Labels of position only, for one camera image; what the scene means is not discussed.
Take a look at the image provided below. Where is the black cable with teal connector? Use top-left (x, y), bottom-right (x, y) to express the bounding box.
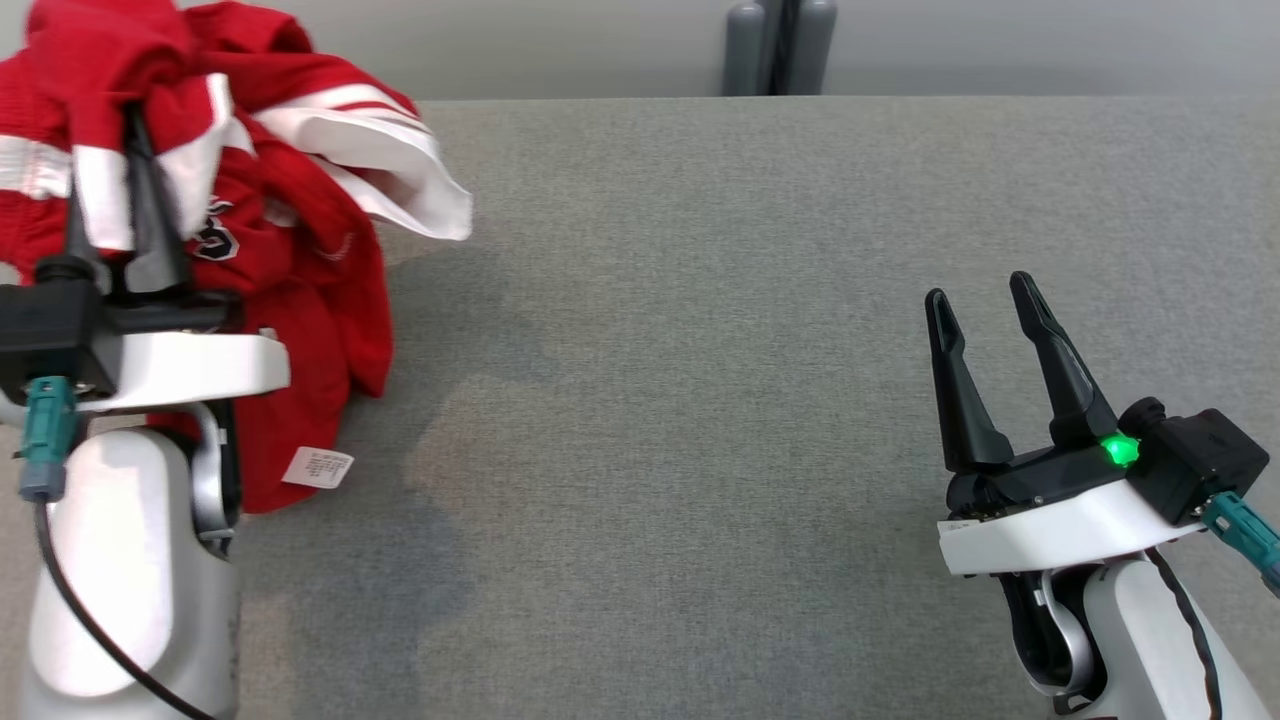
top-left (1200, 490), bottom-right (1280, 599)
top-left (18, 376), bottom-right (219, 720)

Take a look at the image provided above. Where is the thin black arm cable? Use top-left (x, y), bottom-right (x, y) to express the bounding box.
top-left (1143, 548), bottom-right (1229, 720)

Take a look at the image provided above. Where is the grey partition post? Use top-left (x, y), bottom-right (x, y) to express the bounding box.
top-left (788, 0), bottom-right (839, 97)
top-left (722, 0), bottom-right (771, 97)

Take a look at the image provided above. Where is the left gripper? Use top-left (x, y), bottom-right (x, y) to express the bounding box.
top-left (64, 100), bottom-right (292, 414)

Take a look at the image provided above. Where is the red basketball jersey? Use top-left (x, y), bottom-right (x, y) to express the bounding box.
top-left (140, 0), bottom-right (474, 517)

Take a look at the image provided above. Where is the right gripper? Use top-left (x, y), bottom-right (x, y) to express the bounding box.
top-left (924, 269), bottom-right (1208, 577)

